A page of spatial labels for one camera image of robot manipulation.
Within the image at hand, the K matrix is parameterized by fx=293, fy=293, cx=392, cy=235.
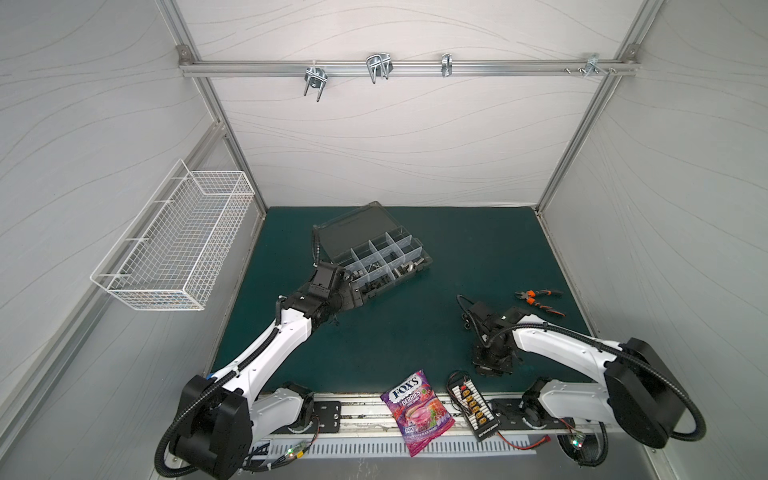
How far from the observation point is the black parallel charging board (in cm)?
72

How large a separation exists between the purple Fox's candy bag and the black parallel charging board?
43mm

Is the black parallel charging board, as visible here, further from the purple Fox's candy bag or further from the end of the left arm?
the end of the left arm

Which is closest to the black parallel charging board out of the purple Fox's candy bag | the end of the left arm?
the purple Fox's candy bag

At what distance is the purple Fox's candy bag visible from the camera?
71 centimetres
